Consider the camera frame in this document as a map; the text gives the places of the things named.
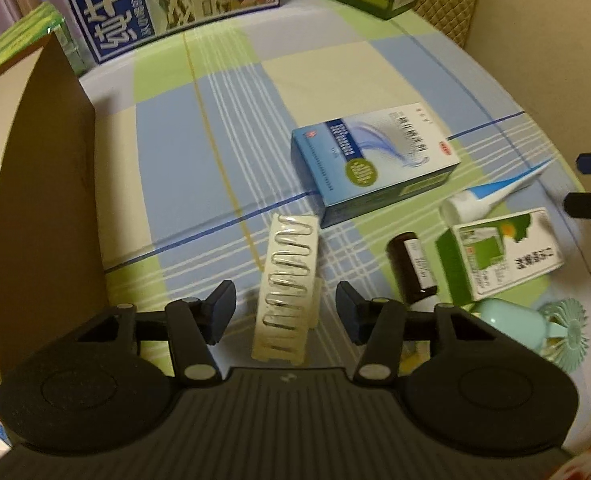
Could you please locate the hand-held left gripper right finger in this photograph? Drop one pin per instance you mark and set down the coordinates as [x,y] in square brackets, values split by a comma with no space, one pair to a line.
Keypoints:
[349,312]

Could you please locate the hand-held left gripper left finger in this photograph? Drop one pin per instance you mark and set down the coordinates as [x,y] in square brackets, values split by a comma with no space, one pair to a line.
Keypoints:
[221,310]

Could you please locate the white hair claw clip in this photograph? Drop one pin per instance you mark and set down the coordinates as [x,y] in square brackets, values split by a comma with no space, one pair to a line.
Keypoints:
[288,285]

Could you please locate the teal handheld fan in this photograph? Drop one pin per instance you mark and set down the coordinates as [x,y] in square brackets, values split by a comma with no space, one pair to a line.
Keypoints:
[510,320]

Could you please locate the blue white medicine box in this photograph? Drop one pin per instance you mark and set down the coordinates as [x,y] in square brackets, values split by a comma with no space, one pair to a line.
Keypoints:
[375,160]

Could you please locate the brown cardboard shoe box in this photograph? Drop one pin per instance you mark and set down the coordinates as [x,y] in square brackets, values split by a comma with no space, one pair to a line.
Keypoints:
[45,200]

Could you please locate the brown glass bottle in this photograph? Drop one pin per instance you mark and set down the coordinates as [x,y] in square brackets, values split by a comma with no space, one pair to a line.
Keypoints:
[411,265]

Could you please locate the green white medicine box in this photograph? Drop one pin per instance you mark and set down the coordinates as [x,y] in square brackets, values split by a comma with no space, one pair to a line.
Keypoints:
[505,255]

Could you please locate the white blue toothpaste tube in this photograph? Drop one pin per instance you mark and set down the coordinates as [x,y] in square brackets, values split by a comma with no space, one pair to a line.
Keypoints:
[480,199]

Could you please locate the checked tablecloth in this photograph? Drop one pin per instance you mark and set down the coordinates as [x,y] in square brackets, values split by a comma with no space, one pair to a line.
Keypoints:
[235,125]

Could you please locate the chair with quilted beige cover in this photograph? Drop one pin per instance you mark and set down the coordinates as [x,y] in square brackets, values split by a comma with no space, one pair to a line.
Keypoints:
[450,5]

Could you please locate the red white packet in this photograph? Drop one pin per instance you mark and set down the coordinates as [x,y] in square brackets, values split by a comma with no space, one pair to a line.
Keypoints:
[585,469]

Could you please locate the blue milk carton box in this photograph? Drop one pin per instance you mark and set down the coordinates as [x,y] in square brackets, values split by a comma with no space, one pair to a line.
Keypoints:
[175,0]

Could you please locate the light green patterned box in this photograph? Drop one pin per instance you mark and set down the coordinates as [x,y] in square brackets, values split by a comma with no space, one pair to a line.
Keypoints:
[20,40]

